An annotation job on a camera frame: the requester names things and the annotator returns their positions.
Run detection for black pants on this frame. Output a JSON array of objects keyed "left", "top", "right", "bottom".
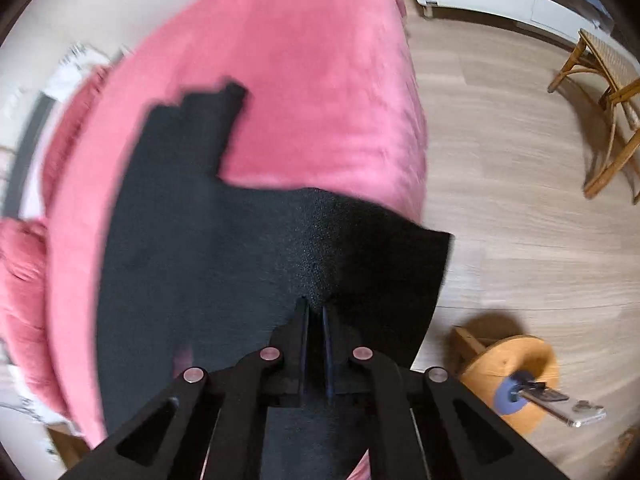
[{"left": 95, "top": 77, "right": 455, "bottom": 480}]

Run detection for silver smartphone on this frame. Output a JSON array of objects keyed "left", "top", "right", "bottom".
[{"left": 520, "top": 381, "right": 607, "bottom": 429}]

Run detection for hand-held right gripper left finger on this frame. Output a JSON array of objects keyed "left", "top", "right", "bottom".
[{"left": 60, "top": 297, "right": 308, "bottom": 480}]

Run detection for white floral headboard panel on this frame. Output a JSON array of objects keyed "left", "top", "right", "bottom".
[{"left": 42, "top": 42, "right": 132, "bottom": 101}]

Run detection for dark grey headboard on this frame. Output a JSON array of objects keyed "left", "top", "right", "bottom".
[{"left": 2, "top": 94, "right": 57, "bottom": 221}]

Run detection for puffy pink pillow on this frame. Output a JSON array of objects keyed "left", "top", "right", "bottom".
[{"left": 0, "top": 219, "right": 68, "bottom": 413}]

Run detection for round wooden stool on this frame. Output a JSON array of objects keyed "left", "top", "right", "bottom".
[{"left": 452, "top": 325, "right": 560, "bottom": 435}]

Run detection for rattan chair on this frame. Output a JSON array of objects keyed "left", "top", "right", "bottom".
[{"left": 547, "top": 28, "right": 640, "bottom": 199}]

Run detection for blue tape roll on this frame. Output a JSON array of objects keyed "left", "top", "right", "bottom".
[{"left": 493, "top": 371, "right": 527, "bottom": 416}]

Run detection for white floral nightstand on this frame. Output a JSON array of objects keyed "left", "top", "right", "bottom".
[{"left": 0, "top": 365, "right": 76, "bottom": 463}]

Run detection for pink bed cover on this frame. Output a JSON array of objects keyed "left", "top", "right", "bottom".
[{"left": 42, "top": 0, "right": 428, "bottom": 480}]

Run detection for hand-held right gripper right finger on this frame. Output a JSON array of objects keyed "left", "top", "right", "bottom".
[{"left": 322, "top": 302, "right": 571, "bottom": 480}]

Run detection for flat pink pillow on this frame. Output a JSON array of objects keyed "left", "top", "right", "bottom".
[{"left": 42, "top": 67, "right": 113, "bottom": 206}]

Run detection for white low cabinet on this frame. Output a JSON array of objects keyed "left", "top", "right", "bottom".
[{"left": 409, "top": 0, "right": 617, "bottom": 47}]

